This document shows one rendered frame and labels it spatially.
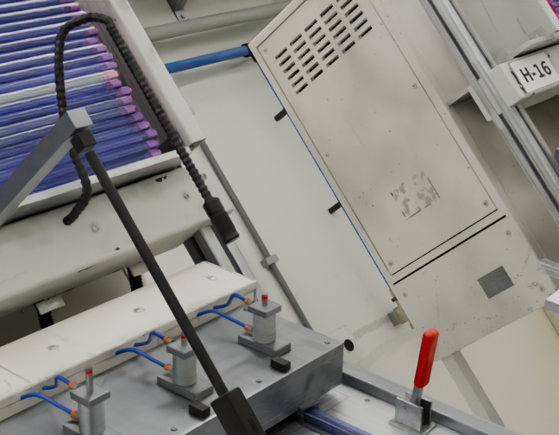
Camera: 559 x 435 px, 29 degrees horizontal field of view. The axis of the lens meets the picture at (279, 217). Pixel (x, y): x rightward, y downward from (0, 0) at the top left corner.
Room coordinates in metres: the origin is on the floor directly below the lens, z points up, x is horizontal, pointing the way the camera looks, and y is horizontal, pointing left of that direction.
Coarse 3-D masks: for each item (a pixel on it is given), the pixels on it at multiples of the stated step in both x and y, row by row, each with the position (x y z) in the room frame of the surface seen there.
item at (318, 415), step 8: (312, 408) 1.07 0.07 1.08; (304, 416) 1.07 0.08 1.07; (312, 416) 1.06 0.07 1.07; (320, 416) 1.06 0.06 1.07; (328, 416) 1.06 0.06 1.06; (312, 424) 1.06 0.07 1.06; (320, 424) 1.06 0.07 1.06; (328, 424) 1.05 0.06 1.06; (336, 424) 1.05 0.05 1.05; (344, 424) 1.05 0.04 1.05; (328, 432) 1.05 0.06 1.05; (336, 432) 1.05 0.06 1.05; (344, 432) 1.04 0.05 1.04; (352, 432) 1.04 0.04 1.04; (360, 432) 1.04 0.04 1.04; (368, 432) 1.04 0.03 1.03
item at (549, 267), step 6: (540, 264) 1.12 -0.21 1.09; (546, 264) 1.12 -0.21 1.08; (552, 264) 1.12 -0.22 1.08; (558, 264) 1.12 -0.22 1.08; (540, 270) 1.12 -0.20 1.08; (546, 270) 1.12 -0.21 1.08; (552, 270) 1.12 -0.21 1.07; (558, 270) 1.11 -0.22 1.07; (552, 276) 1.12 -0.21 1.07; (558, 276) 1.11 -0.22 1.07
